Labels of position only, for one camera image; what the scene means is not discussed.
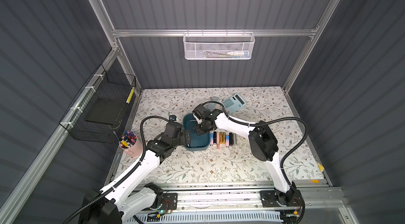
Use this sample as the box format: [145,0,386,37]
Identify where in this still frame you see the teal plastic storage box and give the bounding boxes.
[183,113,211,152]

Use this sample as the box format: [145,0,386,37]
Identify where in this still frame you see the pink blue lipstick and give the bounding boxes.
[209,133,214,146]
[225,134,230,148]

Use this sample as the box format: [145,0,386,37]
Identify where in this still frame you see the black lipstick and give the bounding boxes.
[229,133,234,146]
[213,131,217,145]

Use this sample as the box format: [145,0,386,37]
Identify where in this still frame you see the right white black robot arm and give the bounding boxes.
[193,104,308,206]

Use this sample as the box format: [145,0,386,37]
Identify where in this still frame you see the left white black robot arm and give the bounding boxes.
[78,121,191,224]

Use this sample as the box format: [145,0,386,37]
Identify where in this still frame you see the light blue calculator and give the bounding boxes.
[221,93,246,114]

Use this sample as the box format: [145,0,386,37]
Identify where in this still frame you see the pink pen holder cup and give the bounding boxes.
[119,131,143,158]

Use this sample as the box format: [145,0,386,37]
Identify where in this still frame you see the pens in white basket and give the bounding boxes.
[202,51,251,59]

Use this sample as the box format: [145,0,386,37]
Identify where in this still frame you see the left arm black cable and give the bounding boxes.
[63,115,171,224]

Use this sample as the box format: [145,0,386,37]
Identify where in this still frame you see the white wire mesh basket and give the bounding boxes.
[182,31,255,61]

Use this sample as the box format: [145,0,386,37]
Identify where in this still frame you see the black wire mesh basket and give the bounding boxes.
[60,66,137,143]

